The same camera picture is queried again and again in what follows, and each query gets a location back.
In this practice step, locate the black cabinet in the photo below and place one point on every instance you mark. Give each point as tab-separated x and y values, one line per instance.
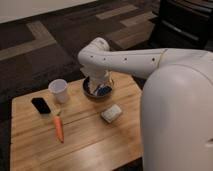
183	24

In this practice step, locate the dark blue ceramic bowl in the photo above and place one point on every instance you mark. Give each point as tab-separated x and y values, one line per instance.
101	92

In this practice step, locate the white plastic cup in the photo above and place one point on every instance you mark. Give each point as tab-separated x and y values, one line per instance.
58	88

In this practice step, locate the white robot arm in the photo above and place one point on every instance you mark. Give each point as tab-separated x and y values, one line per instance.
176	104

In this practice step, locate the white sponge block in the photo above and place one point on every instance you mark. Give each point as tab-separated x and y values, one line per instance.
111	113

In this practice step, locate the black smartphone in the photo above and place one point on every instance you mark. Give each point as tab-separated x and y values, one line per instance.
41	105

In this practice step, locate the orange carrot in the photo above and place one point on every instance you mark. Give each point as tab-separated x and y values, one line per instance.
59	128

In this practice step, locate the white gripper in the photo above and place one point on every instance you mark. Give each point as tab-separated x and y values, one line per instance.
96	78

